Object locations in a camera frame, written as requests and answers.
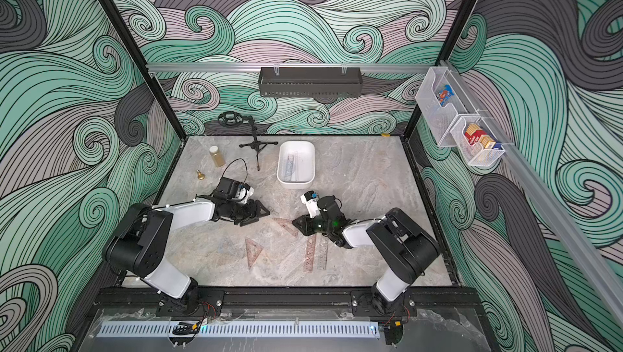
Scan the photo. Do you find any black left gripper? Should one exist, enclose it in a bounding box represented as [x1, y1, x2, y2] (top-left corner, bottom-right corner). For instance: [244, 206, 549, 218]
[226, 200, 270, 225]

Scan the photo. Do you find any long clear ruler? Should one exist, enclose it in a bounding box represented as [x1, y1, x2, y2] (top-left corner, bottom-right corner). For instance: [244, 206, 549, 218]
[316, 239, 329, 270]

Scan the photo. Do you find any long pink ruler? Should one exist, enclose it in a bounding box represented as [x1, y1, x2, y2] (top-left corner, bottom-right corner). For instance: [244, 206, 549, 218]
[303, 235, 317, 273]

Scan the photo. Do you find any white plastic storage box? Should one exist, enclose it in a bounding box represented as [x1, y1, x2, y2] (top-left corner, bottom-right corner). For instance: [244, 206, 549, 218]
[277, 140, 316, 190]

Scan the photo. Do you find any clear semicircle protractor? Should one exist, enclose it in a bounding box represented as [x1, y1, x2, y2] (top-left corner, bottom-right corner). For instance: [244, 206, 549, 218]
[282, 157, 297, 182]

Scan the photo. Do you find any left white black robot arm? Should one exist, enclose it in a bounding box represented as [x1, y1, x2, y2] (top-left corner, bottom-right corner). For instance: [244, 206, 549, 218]
[102, 196, 270, 299]

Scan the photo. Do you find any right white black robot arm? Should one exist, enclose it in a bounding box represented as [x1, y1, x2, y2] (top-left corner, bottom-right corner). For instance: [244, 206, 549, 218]
[292, 191, 441, 306]

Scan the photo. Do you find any red box in bin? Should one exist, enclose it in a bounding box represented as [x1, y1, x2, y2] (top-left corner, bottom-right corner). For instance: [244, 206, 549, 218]
[464, 123, 495, 149]

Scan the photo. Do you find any spice jar with white lid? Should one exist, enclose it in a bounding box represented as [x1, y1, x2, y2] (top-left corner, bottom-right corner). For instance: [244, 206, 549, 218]
[209, 145, 226, 167]

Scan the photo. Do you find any black tripod headphone stand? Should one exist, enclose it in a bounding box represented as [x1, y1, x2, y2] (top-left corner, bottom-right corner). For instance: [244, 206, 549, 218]
[217, 111, 278, 171]

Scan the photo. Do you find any blue red packet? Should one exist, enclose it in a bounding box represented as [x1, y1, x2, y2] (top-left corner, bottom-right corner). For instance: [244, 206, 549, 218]
[435, 84, 455, 107]

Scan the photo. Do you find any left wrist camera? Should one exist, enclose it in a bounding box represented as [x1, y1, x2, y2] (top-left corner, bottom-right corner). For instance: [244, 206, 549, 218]
[212, 177, 255, 204]

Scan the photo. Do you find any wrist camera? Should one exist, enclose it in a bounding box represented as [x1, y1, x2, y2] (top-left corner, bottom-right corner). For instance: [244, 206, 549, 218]
[300, 191, 320, 218]
[212, 177, 255, 204]

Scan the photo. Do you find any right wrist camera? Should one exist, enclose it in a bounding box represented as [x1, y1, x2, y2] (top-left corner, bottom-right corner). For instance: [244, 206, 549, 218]
[300, 191, 320, 218]

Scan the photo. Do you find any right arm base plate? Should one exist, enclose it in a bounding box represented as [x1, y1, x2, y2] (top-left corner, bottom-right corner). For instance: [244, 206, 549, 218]
[350, 290, 415, 318]

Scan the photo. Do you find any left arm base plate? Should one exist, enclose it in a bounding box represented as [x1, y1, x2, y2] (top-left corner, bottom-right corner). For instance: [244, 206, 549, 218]
[156, 288, 224, 318]

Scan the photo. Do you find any white slotted cable duct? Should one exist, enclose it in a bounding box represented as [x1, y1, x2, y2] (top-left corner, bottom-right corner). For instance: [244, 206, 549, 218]
[95, 321, 381, 339]

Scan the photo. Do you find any black front frame beam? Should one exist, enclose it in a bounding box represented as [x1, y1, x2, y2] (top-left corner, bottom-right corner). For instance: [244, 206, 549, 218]
[93, 286, 481, 310]

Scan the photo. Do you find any clear wall bin lower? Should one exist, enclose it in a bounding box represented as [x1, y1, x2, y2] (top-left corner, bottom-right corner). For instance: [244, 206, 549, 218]
[450, 115, 506, 169]

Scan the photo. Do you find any clear wall bin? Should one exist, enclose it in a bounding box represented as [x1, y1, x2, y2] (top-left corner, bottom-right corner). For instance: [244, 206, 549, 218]
[415, 67, 471, 148]
[450, 115, 506, 169]

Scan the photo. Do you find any clear wall bin upper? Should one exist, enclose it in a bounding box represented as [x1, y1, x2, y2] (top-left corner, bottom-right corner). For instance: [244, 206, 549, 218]
[415, 67, 471, 148]

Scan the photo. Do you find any aluminium rail back wall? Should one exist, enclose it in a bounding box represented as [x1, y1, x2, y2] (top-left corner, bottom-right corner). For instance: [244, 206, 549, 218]
[146, 62, 432, 74]

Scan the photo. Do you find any aluminium rail wall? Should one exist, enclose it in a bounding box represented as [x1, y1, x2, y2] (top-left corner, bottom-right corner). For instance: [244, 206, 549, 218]
[440, 59, 623, 324]
[146, 62, 432, 74]

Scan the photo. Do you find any black vertical frame post right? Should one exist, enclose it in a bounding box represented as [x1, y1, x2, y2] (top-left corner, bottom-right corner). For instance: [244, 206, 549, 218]
[402, 0, 497, 137]

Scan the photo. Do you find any black vertical frame post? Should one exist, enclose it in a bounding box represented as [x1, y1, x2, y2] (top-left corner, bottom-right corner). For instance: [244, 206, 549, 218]
[402, 0, 497, 137]
[97, 0, 188, 142]

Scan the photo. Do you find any aluminium rail right wall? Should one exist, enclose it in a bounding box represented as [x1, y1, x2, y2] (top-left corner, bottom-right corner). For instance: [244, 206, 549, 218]
[440, 59, 623, 324]

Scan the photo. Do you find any black vertical frame post left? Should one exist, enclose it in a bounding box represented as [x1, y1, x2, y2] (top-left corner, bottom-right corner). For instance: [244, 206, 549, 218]
[97, 0, 188, 142]

